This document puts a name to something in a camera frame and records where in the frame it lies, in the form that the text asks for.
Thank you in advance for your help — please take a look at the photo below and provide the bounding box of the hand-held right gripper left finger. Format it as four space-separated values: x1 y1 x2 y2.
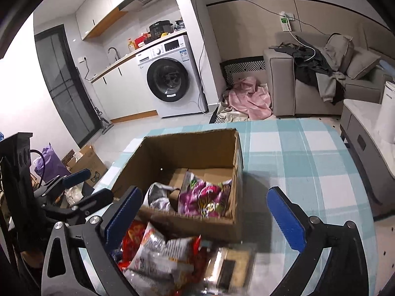
41 185 143 296

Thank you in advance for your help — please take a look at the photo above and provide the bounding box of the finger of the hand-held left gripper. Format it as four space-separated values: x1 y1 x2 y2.
32 169 91 198
41 188 114 223

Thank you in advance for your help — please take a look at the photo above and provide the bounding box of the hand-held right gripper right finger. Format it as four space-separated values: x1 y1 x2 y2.
267 186 369 296

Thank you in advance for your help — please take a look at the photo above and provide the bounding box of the red yellow snack packet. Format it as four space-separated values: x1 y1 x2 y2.
117 220 149 269

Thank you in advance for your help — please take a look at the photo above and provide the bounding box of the grey white snack packet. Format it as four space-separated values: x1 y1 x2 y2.
123 222 202 296

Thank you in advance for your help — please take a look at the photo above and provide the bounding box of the clear biscuit packet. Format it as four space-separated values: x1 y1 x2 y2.
202 243 258 293

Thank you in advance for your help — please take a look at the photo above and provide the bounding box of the brown cardboard box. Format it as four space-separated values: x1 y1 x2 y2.
111 129 244 243

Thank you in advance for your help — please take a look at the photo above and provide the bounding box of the small printed cardboard box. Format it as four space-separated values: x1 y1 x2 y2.
62 143 108 187

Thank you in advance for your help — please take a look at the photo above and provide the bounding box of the purple plastic bag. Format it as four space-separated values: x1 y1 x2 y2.
34 143 71 184

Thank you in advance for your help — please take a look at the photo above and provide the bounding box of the silver snack packet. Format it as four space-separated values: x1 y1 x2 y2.
142 183 182 213

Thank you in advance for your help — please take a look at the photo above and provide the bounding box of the floor mop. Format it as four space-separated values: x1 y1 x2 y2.
93 106 113 134

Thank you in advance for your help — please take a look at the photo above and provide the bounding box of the teal checked tablecloth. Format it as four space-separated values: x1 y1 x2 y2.
93 119 378 296

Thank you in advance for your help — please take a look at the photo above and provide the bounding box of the purple snack packet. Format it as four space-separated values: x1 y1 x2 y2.
178 171 233 219

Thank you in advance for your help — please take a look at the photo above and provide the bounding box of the dark glass door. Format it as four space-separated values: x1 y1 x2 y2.
35 25 102 148

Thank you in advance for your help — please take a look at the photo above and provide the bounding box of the white kitchen counter cabinet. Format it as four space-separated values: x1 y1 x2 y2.
90 52 159 123

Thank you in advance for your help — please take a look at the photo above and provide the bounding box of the grey side table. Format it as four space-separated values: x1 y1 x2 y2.
340 99 395 204

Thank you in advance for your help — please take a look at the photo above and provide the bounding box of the beige cloth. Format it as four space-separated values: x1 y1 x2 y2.
216 99 250 123

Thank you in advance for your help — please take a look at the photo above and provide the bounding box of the pink cloth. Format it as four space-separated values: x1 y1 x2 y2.
228 76 273 121

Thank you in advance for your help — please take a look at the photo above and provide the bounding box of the white washing machine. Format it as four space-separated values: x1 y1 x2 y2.
135 35 208 118

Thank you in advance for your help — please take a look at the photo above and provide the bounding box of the beige sofa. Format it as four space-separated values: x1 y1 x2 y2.
263 31 395 118

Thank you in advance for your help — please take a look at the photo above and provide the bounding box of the grey hoodie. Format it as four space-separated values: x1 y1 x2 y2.
315 71 346 104

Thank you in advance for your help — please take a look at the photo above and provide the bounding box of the red packet on counter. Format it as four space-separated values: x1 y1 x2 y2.
135 33 152 48

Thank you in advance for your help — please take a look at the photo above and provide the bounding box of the dark grey garment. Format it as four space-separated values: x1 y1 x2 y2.
268 35 333 87

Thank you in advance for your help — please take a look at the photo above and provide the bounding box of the black white patterned panel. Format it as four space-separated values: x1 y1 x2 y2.
220 57 266 87

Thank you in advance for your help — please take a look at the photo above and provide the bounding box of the black rice cooker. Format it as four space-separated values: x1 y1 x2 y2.
149 20 174 39

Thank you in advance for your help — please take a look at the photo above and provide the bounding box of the white power strip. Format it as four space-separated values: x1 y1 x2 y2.
279 11 294 32

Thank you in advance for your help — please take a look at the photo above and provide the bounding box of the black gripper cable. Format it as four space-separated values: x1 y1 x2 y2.
29 149 47 183

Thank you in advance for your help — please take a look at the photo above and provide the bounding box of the white wall cabinet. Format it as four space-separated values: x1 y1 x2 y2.
76 0 139 40

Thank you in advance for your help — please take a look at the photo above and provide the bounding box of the white cable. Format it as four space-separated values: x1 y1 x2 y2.
287 28 317 63

